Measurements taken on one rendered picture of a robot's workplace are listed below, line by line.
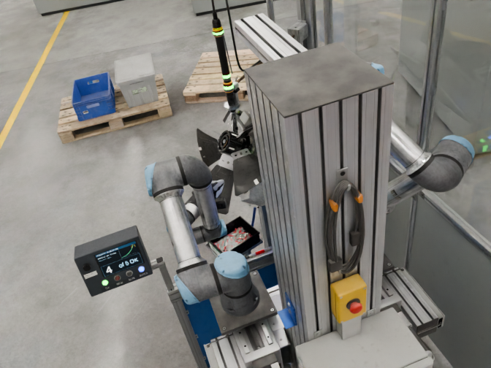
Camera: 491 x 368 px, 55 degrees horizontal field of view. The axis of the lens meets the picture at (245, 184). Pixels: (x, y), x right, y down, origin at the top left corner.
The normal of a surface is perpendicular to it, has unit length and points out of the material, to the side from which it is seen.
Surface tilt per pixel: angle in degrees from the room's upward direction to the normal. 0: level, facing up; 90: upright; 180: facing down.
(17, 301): 0
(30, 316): 0
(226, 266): 8
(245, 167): 10
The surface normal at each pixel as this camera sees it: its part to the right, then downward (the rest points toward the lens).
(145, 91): 0.25, 0.66
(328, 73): -0.14, -0.76
